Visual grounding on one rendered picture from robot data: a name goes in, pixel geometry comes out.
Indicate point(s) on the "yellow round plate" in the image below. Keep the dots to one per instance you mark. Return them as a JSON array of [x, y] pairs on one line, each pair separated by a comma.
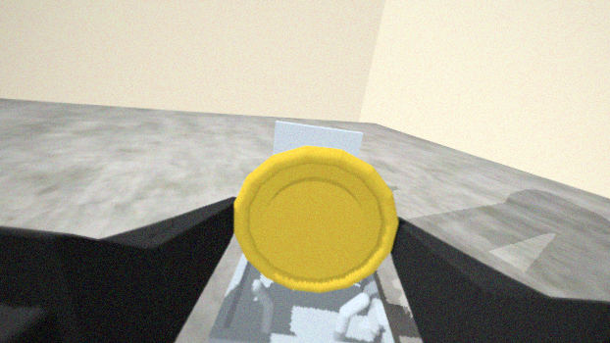
[[315, 219]]

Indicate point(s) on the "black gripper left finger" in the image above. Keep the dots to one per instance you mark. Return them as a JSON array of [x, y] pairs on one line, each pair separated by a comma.
[[138, 286]]

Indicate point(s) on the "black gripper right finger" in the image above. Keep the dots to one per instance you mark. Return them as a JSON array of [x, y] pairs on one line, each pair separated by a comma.
[[455, 298]]

